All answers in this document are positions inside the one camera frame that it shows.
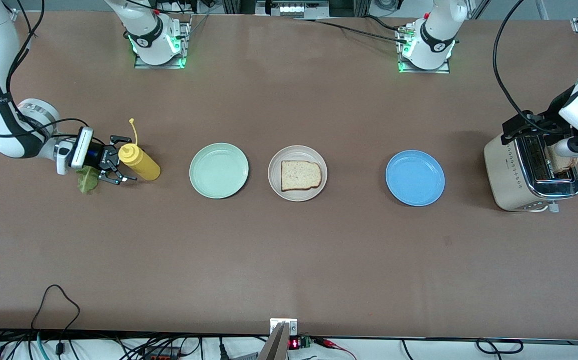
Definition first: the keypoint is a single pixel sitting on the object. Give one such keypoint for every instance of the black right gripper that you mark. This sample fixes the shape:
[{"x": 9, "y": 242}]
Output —
[{"x": 102, "y": 158}]

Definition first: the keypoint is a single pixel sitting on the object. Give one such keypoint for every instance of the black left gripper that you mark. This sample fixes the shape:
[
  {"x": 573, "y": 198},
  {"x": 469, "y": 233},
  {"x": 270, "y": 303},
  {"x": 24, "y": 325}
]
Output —
[{"x": 543, "y": 123}]

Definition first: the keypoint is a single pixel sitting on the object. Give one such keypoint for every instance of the yellow squeeze bottle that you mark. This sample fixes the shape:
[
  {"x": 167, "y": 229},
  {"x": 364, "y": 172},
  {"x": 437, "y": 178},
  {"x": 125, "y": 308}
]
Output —
[{"x": 144, "y": 165}]

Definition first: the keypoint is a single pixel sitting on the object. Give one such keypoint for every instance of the green lettuce leaf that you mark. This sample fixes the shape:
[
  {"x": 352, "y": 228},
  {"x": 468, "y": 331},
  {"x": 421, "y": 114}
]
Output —
[{"x": 87, "y": 184}]

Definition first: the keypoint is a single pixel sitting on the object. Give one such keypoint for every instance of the toasted bread slice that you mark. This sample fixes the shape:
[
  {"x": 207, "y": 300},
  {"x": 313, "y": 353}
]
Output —
[
  {"x": 300, "y": 176},
  {"x": 563, "y": 165}
]

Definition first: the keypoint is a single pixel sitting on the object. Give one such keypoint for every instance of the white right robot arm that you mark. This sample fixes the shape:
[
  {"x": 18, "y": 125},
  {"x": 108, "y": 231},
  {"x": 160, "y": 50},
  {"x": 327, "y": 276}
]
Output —
[{"x": 149, "y": 35}]

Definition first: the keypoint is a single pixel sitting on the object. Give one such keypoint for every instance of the mint green plate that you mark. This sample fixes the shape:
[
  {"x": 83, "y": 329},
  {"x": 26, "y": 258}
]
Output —
[{"x": 219, "y": 170}]

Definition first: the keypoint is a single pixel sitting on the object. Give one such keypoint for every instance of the blue plate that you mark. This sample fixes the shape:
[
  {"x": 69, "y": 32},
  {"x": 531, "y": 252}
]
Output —
[{"x": 415, "y": 178}]

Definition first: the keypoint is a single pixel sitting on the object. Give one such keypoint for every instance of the beige plate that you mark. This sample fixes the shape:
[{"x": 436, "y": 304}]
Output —
[{"x": 298, "y": 153}]

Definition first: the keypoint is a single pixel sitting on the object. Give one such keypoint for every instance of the cream and chrome toaster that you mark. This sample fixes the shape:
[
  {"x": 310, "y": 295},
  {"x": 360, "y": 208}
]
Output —
[{"x": 503, "y": 170}]

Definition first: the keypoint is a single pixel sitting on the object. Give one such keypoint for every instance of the lit control box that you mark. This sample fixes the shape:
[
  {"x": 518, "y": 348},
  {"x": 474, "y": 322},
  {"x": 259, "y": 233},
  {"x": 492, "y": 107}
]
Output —
[{"x": 291, "y": 9}]

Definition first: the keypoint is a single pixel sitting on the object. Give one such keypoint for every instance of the red LED display module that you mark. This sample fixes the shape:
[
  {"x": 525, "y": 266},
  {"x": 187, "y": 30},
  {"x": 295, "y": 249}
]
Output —
[{"x": 294, "y": 343}]

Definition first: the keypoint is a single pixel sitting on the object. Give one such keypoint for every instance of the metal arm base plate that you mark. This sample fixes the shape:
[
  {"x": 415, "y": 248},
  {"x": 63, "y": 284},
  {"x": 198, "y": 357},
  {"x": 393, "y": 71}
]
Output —
[
  {"x": 187, "y": 40},
  {"x": 421, "y": 71}
]

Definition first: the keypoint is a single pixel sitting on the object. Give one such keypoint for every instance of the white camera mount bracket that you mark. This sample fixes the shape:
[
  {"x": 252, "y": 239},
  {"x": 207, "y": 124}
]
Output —
[{"x": 291, "y": 326}]

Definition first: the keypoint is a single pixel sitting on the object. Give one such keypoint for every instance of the grey metal camera bar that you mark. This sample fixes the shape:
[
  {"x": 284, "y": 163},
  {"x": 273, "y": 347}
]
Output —
[{"x": 276, "y": 347}]

